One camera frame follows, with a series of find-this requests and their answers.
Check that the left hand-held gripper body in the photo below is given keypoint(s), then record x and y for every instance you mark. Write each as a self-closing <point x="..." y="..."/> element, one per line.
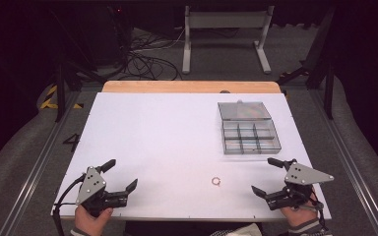
<point x="91" y="187"/>

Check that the white board sheet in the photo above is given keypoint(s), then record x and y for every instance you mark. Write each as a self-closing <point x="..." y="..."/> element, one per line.
<point x="164" y="137"/>

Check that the person's left hand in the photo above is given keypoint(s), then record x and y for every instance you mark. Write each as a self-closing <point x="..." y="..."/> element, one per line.
<point x="90" y="223"/>

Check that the white metal stand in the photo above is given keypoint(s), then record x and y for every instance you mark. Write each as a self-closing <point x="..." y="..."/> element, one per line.
<point x="226" y="19"/>

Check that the person's right hand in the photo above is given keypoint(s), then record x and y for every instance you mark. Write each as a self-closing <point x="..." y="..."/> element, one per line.
<point x="297" y="216"/>

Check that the clear plastic compartment box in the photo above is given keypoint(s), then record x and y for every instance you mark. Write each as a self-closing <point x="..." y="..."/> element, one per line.
<point x="249" y="131"/>

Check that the black metal stand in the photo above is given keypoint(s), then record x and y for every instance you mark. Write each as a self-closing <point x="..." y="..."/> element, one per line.
<point x="65" y="78"/>
<point x="318" y="65"/>

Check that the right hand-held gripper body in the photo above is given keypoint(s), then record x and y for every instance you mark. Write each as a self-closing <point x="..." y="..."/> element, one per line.
<point x="300" y="178"/>

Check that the aluminium floor rail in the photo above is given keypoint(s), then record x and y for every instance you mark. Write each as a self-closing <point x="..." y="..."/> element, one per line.
<point x="36" y="167"/>
<point x="347" y="164"/>

